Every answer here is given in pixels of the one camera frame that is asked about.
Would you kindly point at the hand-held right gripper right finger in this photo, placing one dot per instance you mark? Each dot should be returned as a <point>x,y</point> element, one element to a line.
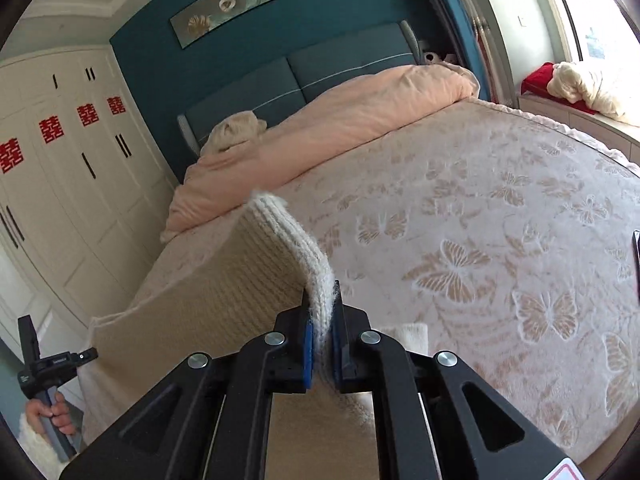
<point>338,355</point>

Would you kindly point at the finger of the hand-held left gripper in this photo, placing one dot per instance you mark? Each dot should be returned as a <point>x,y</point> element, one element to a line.
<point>87,356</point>

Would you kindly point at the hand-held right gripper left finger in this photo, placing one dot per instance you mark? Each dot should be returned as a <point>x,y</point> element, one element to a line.
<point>308,355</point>

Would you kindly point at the beige knitted sweater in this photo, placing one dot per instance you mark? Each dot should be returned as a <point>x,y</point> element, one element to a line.
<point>225,285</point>

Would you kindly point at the person's left forearm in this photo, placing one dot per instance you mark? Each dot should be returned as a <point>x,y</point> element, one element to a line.
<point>37,452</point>

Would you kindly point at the person's left hand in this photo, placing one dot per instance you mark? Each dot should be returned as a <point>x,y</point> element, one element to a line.
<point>55,414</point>

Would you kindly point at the white wardrobe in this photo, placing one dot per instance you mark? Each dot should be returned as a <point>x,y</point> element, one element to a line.
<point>75,200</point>

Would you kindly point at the bed with butterfly blanket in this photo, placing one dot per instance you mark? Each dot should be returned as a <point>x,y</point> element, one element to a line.
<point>475,240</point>

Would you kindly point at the red paper door decoration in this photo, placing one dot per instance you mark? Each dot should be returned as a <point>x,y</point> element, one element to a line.
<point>10,156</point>
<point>116,105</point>
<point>51,131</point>
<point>88,115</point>

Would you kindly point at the peach duvet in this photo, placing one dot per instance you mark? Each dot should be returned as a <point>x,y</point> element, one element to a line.
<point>320,125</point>

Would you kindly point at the crumpled beige cloth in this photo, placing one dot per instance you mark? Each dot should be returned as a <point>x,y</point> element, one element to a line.
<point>235,132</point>

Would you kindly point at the blue padded headboard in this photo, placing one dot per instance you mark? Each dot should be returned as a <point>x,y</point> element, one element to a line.
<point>340,67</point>

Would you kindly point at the dark flat object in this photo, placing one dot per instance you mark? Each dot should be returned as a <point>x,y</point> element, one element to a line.
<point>636,252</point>

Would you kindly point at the cream window seat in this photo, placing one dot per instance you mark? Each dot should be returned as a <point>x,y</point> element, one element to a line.
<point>560,120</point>

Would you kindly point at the red cushion on windowsill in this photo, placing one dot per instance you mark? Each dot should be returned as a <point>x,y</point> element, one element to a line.
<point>537,80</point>

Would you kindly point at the striped curtain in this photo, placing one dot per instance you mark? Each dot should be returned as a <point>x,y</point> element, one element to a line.
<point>475,35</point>

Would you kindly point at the cream fluffy blanket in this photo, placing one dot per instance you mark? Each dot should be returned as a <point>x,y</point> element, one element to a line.
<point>595,87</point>

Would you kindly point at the window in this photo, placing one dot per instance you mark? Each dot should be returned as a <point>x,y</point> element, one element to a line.
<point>600,20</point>

